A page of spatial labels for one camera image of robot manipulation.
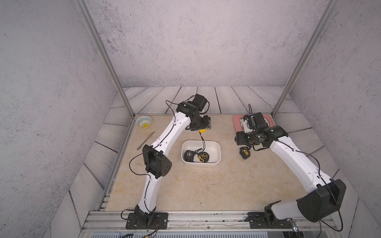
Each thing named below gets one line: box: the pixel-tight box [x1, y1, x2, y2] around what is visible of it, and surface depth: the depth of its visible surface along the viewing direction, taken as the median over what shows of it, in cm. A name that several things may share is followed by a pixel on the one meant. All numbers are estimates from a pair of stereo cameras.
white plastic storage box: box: [181, 139, 222, 168], surface depth 97 cm
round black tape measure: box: [239, 146, 251, 160], surface depth 98 cm
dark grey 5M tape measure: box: [183, 149, 196, 163], surface depth 95 cm
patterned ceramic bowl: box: [134, 115, 153, 129], surface depth 117 cm
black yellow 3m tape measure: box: [197, 151, 210, 163], surface depth 95 cm
